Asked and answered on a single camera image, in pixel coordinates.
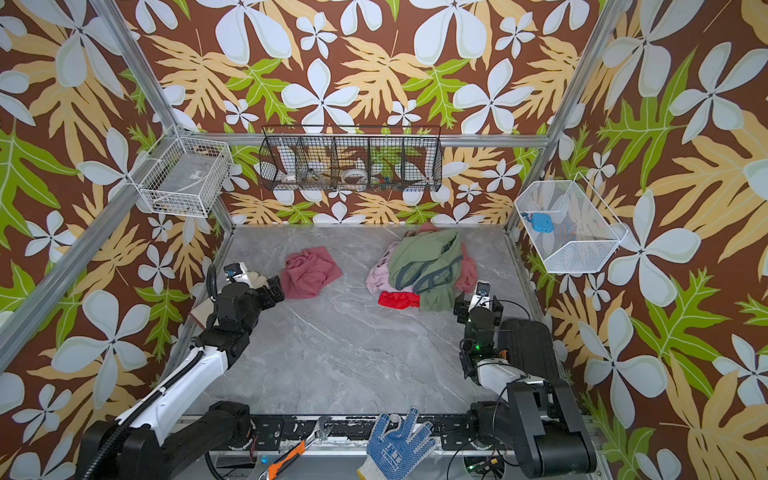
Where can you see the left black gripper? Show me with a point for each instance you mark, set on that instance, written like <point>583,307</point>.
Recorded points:
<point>263,294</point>

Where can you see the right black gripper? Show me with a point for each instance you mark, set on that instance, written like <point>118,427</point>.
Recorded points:
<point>466,305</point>

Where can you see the maroon pink cloth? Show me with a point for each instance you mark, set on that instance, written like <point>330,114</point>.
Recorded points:
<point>307,272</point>

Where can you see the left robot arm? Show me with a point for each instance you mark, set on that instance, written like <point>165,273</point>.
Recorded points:
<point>145,442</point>

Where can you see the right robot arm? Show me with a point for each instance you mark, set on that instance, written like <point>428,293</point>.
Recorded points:
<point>534,412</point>

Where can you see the green cloth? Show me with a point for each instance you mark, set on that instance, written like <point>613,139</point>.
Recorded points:
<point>430,264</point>

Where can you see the red cloth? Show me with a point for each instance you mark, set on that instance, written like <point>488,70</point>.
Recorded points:
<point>399,300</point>

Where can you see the light pink cloth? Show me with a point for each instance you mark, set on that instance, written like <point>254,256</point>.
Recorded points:
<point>378,277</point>

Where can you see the beige leather work glove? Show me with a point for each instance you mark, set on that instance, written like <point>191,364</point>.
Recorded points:
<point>201,312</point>

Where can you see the blue object in basket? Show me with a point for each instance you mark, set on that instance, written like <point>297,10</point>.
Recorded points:
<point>539,222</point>

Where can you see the white mesh basket right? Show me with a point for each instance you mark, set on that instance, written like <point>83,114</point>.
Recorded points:
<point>587,232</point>

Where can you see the white bowl in basket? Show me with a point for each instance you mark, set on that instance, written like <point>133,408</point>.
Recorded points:
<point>354,176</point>

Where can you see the blue dotted knit glove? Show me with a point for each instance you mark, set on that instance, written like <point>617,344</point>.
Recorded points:
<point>393,454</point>

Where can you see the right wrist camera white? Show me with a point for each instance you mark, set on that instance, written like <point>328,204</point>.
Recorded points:
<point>481,296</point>

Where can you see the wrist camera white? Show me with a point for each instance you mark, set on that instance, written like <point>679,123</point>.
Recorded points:
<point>237,272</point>
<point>481,296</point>

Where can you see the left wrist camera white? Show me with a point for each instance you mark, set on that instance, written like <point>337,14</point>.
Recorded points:
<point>237,272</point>

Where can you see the orange handled wrench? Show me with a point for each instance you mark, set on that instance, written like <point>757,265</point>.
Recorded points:
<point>320,432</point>

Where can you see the black mounting rail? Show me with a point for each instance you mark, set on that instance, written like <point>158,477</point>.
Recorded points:
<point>273,433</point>

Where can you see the black wire basket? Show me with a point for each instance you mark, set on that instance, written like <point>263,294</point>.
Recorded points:
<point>312,157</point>

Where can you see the white wire basket left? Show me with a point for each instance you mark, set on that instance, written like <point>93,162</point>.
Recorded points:
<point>183,174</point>

